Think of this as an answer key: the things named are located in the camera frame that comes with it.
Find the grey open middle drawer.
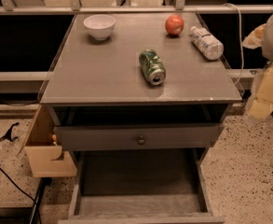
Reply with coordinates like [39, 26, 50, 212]
[59, 148, 225, 224]

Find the red apple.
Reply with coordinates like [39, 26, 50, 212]
[165, 15, 184, 35]

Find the clear plastic water bottle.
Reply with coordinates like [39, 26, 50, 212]
[190, 26, 224, 61]

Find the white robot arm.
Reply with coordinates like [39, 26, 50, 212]
[242, 15, 273, 119]

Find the black cable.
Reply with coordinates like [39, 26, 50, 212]
[0, 159, 43, 224]

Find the grey top drawer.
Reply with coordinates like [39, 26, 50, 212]
[54, 123, 224, 151]

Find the grey drawer cabinet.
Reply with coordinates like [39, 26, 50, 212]
[39, 12, 243, 224]

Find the black clamp tool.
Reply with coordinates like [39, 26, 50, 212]
[0, 122, 19, 142]

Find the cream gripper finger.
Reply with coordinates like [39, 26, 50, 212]
[248, 64, 273, 119]
[242, 23, 266, 49]

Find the green soda can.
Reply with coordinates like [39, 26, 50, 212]
[139, 49, 166, 86]

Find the white cable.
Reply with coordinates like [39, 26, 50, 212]
[223, 3, 245, 86]

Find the white ceramic bowl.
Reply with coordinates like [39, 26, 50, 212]
[83, 14, 116, 40]

